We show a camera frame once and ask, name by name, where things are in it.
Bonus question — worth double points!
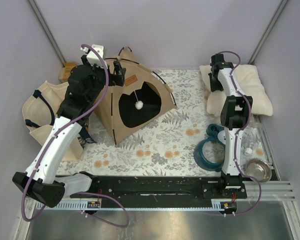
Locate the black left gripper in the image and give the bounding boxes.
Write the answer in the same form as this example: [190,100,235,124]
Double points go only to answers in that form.
[82,55,126,102]

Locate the black tent pole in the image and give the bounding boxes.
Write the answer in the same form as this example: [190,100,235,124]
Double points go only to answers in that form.
[95,56,141,145]
[117,46,177,107]

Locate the beige fabric pet tent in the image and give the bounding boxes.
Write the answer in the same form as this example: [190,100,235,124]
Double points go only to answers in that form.
[94,46,177,145]

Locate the white fluffy pillow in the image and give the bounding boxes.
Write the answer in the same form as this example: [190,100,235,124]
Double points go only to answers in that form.
[199,64,273,117]

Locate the clear plastic bottle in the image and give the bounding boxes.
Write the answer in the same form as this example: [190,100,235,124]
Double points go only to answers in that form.
[241,121,264,157]

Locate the steel pet bowl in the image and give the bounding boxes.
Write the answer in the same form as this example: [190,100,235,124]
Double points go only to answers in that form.
[246,158,272,183]

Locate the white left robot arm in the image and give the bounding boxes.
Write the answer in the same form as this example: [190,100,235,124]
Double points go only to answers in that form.
[12,59,126,208]

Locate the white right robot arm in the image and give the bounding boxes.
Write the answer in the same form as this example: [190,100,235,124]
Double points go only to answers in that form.
[208,51,253,198]

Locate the white pompom toy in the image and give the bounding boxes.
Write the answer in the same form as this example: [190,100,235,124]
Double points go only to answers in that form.
[135,100,144,110]

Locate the cardboard box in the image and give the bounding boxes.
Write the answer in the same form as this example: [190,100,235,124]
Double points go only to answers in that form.
[58,62,77,83]

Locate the cream canvas tote bag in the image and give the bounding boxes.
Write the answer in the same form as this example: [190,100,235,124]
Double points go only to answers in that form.
[22,81,92,162]

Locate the floral patterned mat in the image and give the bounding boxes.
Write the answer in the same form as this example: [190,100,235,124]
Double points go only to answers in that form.
[58,69,220,177]

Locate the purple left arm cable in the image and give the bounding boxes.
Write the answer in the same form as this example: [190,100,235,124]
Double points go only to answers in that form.
[21,44,130,228]

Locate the aluminium frame post right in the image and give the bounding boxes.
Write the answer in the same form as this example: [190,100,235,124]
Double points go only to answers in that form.
[248,0,290,65]

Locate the aluminium frame post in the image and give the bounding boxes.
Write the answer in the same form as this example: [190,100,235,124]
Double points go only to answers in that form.
[26,0,66,67]
[248,0,290,65]

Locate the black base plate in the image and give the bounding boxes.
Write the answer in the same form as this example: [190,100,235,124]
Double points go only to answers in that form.
[84,175,247,210]

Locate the aluminium frame post left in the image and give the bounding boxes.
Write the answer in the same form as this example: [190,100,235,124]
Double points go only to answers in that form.
[26,0,66,67]

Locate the white slotted cable duct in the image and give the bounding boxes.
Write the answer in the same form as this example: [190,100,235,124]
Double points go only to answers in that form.
[44,199,102,211]

